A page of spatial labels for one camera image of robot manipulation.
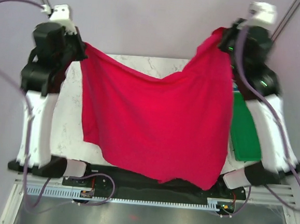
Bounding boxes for red t shirt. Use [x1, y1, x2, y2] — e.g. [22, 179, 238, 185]
[80, 27, 233, 190]

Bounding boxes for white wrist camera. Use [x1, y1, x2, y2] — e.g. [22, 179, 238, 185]
[237, 2, 277, 30]
[41, 4, 77, 35]

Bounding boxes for right aluminium corner post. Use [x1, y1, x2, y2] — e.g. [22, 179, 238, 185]
[272, 0, 300, 42]

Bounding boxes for aluminium frame rail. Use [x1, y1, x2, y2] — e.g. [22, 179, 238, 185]
[0, 173, 296, 224]

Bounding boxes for white slotted cable duct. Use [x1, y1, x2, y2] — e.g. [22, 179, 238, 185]
[25, 183, 237, 213]

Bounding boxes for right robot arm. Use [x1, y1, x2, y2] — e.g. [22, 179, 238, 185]
[215, 19, 300, 198]

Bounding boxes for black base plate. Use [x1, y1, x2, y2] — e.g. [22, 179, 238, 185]
[60, 161, 251, 211]

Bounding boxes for green plastic tray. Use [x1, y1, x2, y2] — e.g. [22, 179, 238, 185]
[230, 84, 262, 162]

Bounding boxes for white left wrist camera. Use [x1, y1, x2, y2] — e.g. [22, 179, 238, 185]
[41, 4, 77, 35]

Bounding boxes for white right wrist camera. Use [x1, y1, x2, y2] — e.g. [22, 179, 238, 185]
[237, 2, 277, 30]

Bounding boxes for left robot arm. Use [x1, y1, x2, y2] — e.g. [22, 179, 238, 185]
[7, 22, 93, 186]

